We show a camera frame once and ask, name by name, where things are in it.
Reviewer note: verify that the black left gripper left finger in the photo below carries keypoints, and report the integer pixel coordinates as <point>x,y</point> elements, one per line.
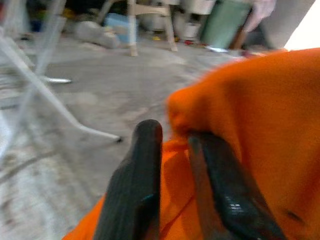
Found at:
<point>140,175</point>

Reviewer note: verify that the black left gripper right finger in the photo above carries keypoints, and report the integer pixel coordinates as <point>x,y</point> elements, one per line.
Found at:
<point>225,187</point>

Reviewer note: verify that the orange shirt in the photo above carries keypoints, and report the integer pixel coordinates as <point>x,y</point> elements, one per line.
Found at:
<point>250,112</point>

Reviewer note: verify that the white folding table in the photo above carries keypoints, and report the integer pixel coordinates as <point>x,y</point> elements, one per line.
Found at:
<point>95,132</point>

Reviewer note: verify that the white paper sheet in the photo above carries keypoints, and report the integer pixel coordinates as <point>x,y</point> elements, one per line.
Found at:
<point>216,48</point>

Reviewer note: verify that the grey bag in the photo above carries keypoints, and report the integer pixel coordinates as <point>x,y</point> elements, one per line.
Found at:
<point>95,35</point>

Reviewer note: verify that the beige plastic chair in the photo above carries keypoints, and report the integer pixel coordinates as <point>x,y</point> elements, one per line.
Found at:
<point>132,25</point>

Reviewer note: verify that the light blue box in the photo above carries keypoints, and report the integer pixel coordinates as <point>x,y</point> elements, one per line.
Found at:
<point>117,25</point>

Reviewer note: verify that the green bin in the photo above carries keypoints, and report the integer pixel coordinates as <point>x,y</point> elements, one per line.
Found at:
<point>225,22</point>

